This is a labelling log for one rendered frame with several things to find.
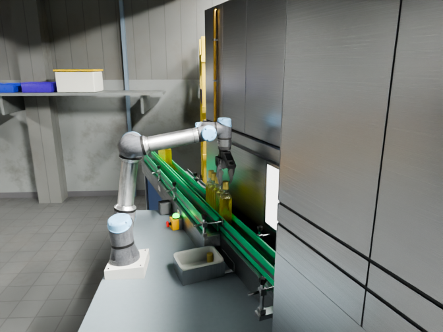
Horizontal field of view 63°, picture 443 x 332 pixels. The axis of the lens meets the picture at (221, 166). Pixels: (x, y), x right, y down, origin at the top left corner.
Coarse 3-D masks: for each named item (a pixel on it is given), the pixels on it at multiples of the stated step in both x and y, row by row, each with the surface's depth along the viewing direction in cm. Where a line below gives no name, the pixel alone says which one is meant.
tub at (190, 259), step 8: (200, 248) 190; (208, 248) 192; (176, 256) 182; (184, 256) 187; (192, 256) 189; (200, 256) 191; (216, 256) 186; (184, 264) 188; (192, 264) 188; (200, 264) 175; (208, 264) 175
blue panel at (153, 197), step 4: (148, 180) 342; (148, 184) 344; (148, 188) 346; (152, 188) 327; (148, 192) 348; (152, 192) 329; (156, 192) 312; (148, 196) 351; (152, 196) 331; (156, 196) 314; (148, 200) 353; (152, 200) 333; (156, 200) 316; (160, 200) 300; (152, 204) 335; (156, 204) 318; (152, 208) 338; (156, 208) 319
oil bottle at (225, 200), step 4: (220, 196) 199; (224, 196) 196; (228, 196) 197; (220, 200) 199; (224, 200) 196; (228, 200) 197; (220, 204) 200; (224, 204) 197; (228, 204) 198; (220, 208) 201; (224, 208) 198; (228, 208) 199; (220, 212) 201; (224, 212) 198; (228, 212) 199; (224, 216) 199; (228, 216) 200; (228, 220) 200
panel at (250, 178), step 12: (240, 156) 205; (252, 156) 190; (240, 168) 207; (252, 168) 192; (264, 168) 180; (276, 168) 169; (228, 180) 225; (240, 180) 208; (252, 180) 193; (264, 180) 181; (228, 192) 227; (240, 192) 210; (252, 192) 195; (264, 192) 182; (240, 204) 212; (252, 204) 196; (264, 204) 184; (264, 216) 185
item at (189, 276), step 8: (224, 256) 193; (176, 264) 181; (216, 264) 177; (224, 264) 179; (232, 264) 184; (176, 272) 183; (184, 272) 171; (192, 272) 173; (200, 272) 175; (208, 272) 177; (216, 272) 178; (224, 272) 180; (232, 272) 183; (184, 280) 172; (192, 280) 174; (200, 280) 176
